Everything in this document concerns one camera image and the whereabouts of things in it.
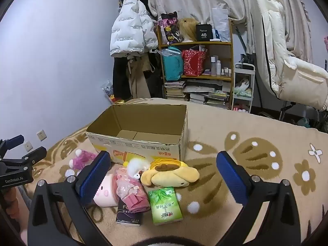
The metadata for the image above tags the blonde wig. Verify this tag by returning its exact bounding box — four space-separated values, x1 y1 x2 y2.
177 18 198 43

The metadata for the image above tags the black tissue packet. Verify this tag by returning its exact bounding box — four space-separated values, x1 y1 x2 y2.
116 198 142 227

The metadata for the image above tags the wooden shelf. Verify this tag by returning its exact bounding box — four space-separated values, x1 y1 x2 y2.
156 19 234 110

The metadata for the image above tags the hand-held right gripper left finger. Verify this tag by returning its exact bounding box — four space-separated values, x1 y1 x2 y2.
27 151 113 246

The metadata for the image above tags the black hanging coat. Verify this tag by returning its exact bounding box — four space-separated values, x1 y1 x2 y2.
113 55 134 100

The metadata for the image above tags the cat print bag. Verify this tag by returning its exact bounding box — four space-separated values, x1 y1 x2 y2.
159 11 183 45

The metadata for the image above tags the pink plastic bundle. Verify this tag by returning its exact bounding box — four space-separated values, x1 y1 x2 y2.
115 166 151 213

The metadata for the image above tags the white puffer jacket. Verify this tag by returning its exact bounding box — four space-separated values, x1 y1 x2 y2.
110 0 159 57

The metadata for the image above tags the grey blue cloth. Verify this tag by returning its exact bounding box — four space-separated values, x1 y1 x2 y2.
18 188 32 208

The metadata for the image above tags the black box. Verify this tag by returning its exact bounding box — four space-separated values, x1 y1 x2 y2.
195 24 213 41

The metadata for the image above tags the cream puffer coat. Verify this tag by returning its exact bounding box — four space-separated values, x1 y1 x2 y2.
250 0 328 112

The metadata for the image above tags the green tissue packet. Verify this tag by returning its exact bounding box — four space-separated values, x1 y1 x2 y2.
148 187 183 226

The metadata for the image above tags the yellow and red plastic bag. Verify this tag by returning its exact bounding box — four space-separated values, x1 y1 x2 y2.
109 95 126 105

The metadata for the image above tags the pile of books and papers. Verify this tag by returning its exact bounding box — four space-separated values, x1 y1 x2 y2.
190 84 230 108

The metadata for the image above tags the red patterned bag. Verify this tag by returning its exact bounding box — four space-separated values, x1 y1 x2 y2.
182 49 207 77

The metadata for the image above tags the purple and white plush toy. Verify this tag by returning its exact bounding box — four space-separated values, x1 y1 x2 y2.
69 149 99 171

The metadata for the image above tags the white trolley cart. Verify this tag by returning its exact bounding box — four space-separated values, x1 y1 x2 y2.
232 63 255 113

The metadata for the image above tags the person's left hand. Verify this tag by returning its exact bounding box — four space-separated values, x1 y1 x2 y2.
6 188 19 211

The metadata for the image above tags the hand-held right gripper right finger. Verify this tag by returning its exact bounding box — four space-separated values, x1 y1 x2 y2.
216 151 301 246

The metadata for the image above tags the metal stand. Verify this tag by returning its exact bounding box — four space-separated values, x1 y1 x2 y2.
279 101 298 121

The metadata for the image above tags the stack of books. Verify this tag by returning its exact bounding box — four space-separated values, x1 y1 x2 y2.
164 81 187 101

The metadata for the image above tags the teal bag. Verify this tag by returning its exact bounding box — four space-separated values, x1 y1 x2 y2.
161 47 184 81

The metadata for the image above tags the printed cardboard box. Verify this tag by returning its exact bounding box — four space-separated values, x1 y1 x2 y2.
86 104 189 166

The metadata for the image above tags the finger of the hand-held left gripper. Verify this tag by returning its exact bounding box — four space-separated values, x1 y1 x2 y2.
0 134 25 158
22 146 47 167

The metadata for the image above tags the white fluffy keychain toy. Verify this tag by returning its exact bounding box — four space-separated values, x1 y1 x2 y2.
123 158 149 180

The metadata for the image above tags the pink rectangular block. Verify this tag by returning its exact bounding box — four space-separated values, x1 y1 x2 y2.
93 173 121 208

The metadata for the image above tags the white printed plastic bag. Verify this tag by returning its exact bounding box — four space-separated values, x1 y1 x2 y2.
102 81 114 96

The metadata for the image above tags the beige hanging coat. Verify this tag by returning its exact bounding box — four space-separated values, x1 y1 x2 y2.
127 54 154 99

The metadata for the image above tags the yellow dog plush toy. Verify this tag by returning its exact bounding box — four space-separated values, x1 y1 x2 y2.
140 158 200 188

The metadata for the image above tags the pale green cloth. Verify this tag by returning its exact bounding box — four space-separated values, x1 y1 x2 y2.
234 79 253 95

